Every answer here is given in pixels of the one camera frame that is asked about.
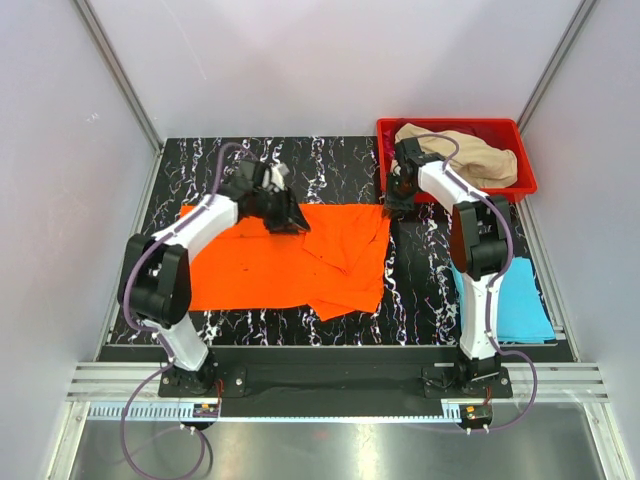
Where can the aluminium frame rail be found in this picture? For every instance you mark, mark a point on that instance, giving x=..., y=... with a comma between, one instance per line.
x=557, y=382

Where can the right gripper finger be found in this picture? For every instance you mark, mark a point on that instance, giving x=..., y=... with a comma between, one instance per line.
x=389, y=213
x=405, y=206

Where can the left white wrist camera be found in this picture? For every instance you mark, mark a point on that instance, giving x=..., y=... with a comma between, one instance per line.
x=274, y=179

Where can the beige t shirt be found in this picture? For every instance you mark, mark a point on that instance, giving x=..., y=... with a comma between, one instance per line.
x=472, y=158

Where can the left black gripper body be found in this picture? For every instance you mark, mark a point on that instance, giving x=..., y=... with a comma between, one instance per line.
x=276, y=206

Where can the folded light blue t shirt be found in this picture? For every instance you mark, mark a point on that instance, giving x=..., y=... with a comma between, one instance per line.
x=521, y=315

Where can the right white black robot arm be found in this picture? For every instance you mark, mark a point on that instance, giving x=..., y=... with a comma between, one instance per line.
x=481, y=250

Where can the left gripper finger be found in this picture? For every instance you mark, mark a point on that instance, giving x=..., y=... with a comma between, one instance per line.
x=286, y=228
x=296, y=222

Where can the red plastic bin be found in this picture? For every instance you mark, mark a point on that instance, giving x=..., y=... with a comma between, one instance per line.
x=508, y=137

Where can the orange t shirt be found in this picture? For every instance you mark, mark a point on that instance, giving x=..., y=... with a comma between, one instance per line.
x=336, y=268

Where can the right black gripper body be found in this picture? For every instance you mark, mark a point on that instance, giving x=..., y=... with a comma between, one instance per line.
x=396, y=191

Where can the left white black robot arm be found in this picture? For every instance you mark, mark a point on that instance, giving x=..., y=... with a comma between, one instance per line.
x=155, y=289

